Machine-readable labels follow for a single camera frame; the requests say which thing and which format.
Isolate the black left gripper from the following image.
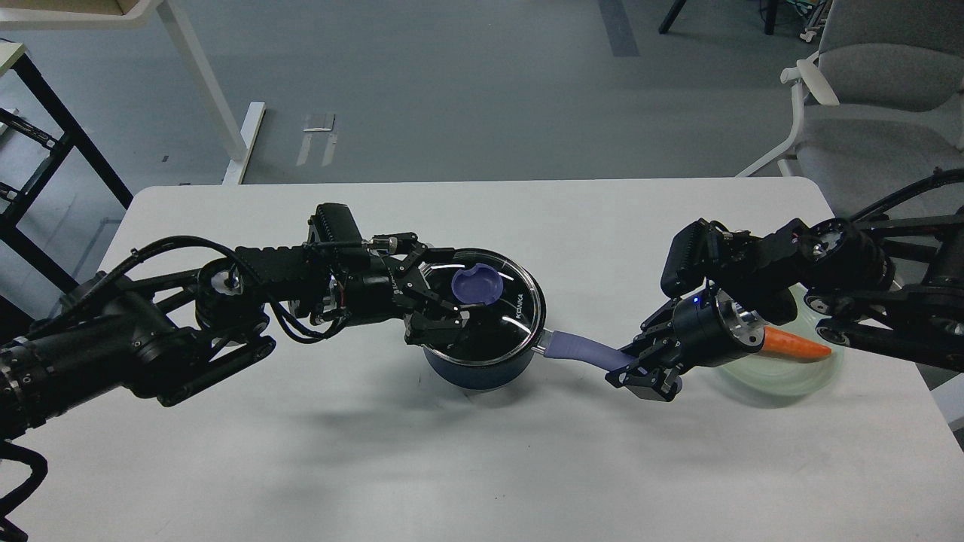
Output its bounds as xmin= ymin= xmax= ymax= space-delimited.
xmin=331 ymin=233 xmax=489 ymax=347

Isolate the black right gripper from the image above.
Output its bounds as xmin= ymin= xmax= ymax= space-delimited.
xmin=605 ymin=295 xmax=765 ymax=403

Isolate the glass lid with purple knob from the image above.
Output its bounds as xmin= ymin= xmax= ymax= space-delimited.
xmin=433 ymin=249 xmax=547 ymax=348

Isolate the blue saucepan with purple handle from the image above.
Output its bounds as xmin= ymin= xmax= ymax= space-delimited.
xmin=423 ymin=330 xmax=651 ymax=391

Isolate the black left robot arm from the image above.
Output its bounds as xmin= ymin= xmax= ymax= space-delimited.
xmin=2 ymin=202 xmax=493 ymax=541

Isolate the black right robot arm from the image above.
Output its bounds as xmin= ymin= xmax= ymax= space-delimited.
xmin=606 ymin=169 xmax=963 ymax=402

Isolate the clear glass plate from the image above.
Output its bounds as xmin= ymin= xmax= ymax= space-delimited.
xmin=714 ymin=285 xmax=844 ymax=398

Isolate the orange carrot with green top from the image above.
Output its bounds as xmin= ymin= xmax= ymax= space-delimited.
xmin=760 ymin=327 xmax=832 ymax=361

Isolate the grey office chair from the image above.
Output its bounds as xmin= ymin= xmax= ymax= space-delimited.
xmin=741 ymin=1 xmax=963 ymax=217

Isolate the black metal rack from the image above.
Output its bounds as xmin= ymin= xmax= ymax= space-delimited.
xmin=1 ymin=41 xmax=133 ymax=293

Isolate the white desk frame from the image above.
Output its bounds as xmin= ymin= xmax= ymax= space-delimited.
xmin=0 ymin=0 xmax=266 ymax=186

